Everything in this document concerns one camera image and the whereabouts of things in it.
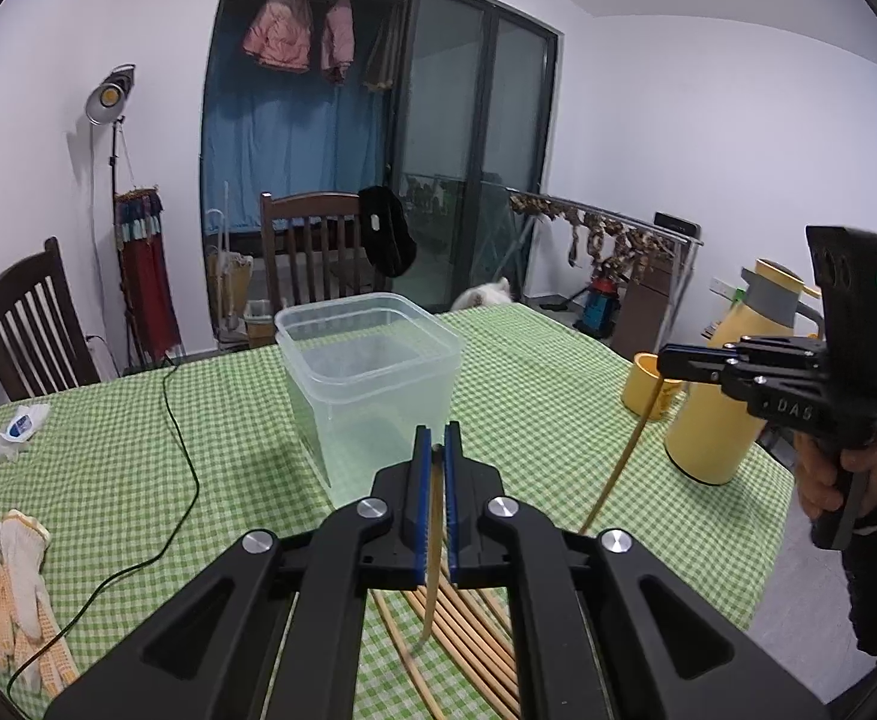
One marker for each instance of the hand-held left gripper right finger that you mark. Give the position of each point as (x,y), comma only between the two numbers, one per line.
(452,502)

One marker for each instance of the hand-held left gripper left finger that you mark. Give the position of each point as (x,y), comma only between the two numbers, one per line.
(423,502)

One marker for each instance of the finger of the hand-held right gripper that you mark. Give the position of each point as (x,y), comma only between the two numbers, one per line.
(693,364)
(783,349)

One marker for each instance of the bamboo chopstick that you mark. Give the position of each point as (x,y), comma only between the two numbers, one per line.
(626,457)
(432,604)

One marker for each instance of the clear plastic container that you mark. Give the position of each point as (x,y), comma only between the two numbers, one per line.
(363,390)

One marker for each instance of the group of bamboo chopsticks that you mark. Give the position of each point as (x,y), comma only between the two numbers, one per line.
(468,637)

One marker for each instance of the person's right hand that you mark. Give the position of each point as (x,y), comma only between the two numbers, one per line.
(813,480)

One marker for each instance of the yellow mug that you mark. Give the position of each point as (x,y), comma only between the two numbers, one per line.
(669,401)

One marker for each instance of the yellow thermos jug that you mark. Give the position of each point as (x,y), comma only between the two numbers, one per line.
(716,420)

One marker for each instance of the brown cabinet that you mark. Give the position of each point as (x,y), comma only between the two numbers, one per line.
(645,307)

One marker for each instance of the red and blue vacuum cleaner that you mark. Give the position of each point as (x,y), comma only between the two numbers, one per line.
(602,307)

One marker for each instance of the metal drying rack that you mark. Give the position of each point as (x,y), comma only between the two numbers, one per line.
(678,234)

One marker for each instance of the black box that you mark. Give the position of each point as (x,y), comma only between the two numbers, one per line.
(677,225)

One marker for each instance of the row of brown patterned cloths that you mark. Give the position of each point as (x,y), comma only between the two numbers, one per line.
(603,236)

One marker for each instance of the white fluffy cat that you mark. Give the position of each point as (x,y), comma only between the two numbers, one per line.
(483,294)

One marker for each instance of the white wastebasket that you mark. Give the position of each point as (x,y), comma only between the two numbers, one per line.
(260,311)

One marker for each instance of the black garment with white tag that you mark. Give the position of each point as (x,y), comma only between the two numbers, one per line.
(386,232)

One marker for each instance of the green checkered tablecloth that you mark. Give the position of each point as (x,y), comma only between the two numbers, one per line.
(146,450)

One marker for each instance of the tan paper bag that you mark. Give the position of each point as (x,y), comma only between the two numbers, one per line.
(230,285)

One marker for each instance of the glass sliding door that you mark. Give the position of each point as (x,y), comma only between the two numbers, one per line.
(476,135)

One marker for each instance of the dark wooden chair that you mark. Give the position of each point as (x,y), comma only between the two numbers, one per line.
(311,206)
(15,270)

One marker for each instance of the red hanging fabric with tassels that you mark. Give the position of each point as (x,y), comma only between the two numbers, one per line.
(150,292)

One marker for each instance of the blue curtain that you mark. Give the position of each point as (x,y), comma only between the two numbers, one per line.
(288,142)

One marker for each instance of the white knit work glove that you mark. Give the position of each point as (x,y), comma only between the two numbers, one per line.
(22,570)

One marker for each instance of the white packet with blue label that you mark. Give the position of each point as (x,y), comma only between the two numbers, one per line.
(24,422)

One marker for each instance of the olive hanging garment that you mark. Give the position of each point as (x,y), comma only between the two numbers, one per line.
(380,60)

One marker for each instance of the small pink jacket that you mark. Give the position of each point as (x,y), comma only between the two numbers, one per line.
(337,34)

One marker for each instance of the studio light on stand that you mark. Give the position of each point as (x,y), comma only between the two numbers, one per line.
(105,97)

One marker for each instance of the white wall socket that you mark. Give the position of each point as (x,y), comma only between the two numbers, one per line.
(722,286)

